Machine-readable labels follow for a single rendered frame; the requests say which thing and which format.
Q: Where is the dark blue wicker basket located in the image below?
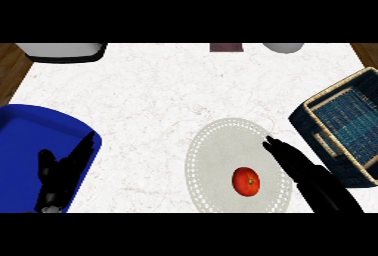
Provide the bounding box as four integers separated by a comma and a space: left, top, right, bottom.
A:
288, 66, 378, 189

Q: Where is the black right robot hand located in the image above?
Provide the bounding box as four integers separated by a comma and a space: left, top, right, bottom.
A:
262, 135, 367, 214

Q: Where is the red tomato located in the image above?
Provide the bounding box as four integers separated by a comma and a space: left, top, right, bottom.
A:
231, 166, 262, 198

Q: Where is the white round container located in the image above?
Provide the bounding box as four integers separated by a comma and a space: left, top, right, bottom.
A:
262, 42, 306, 55

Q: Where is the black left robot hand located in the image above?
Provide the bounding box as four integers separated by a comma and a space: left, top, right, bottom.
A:
34, 130, 98, 214

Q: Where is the blue plastic tray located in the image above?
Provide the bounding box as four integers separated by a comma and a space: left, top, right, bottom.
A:
0, 103, 104, 214

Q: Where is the white round lace placemat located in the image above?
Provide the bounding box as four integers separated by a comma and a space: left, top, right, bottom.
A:
183, 117, 296, 214

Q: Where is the dark maroon box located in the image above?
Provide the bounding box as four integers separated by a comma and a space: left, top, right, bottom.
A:
209, 42, 245, 53

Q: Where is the white appliance with black base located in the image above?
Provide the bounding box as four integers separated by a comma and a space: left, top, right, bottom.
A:
14, 42, 110, 65

